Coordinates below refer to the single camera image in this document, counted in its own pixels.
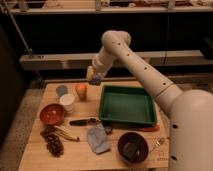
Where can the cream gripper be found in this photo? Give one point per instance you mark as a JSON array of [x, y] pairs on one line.
[[91, 73]]

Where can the orange carrot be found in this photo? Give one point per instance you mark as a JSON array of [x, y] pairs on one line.
[[150, 129]]

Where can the yellow banana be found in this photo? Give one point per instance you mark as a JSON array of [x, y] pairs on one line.
[[62, 131]]

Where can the grey blue round lid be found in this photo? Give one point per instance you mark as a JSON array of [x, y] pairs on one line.
[[61, 90]]

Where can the blue grey cloth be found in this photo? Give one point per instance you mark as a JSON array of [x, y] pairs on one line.
[[97, 139]]

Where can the blue sponge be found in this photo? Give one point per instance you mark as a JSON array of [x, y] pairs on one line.
[[96, 81]]

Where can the dark brown bowl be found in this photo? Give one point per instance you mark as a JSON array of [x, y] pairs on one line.
[[132, 148]]

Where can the red bowl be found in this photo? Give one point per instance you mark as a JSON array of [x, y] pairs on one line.
[[52, 114]]

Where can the black handled knife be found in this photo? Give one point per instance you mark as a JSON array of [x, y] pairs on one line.
[[84, 122]]

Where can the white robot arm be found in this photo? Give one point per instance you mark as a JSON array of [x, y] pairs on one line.
[[190, 112]]

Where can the bunch of dark grapes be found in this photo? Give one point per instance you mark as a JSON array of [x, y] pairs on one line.
[[54, 144]]

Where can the white cup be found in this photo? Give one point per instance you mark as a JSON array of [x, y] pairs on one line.
[[67, 101]]

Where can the wooden board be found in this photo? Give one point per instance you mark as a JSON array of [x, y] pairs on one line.
[[78, 155]]

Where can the green plastic tray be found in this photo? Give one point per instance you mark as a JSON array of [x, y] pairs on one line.
[[130, 105]]

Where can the metal shelf rack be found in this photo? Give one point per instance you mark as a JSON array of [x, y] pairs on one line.
[[173, 42]]

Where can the orange fruit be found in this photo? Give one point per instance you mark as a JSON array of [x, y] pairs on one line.
[[81, 90]]

